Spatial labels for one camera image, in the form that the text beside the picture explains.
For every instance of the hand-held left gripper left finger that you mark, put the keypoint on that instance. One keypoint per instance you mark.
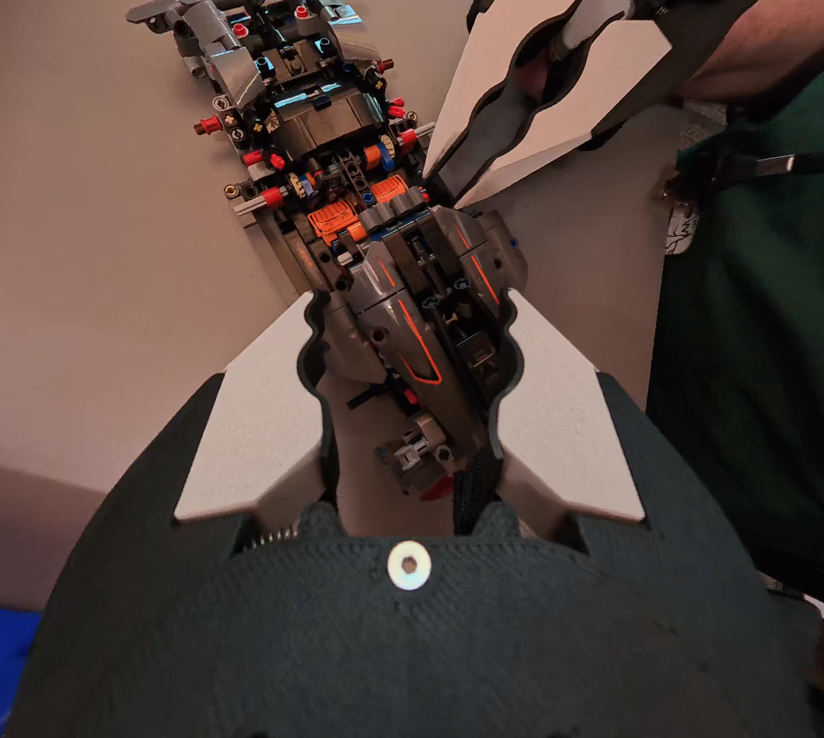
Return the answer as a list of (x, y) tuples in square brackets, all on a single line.
[(257, 429)]

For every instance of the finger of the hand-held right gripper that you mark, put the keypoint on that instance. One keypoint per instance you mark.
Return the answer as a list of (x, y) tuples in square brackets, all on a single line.
[(515, 23), (611, 87)]

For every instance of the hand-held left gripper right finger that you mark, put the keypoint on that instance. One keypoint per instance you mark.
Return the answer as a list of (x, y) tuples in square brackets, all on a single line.
[(560, 429)]

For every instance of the grey black lego car model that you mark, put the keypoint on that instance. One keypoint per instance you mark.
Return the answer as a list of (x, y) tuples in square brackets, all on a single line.
[(412, 274)]

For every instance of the person's right forearm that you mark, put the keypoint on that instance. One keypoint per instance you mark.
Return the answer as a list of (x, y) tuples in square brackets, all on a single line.
[(772, 36)]

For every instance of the white patterned tag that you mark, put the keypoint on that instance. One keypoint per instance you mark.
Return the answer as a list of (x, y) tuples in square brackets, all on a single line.
[(682, 229)]

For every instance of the person's green shirt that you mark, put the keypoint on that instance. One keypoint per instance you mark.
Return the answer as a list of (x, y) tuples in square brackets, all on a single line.
[(740, 332)]

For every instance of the blue plastic storage bin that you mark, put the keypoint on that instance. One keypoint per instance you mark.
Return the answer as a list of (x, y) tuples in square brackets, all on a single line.
[(13, 661)]

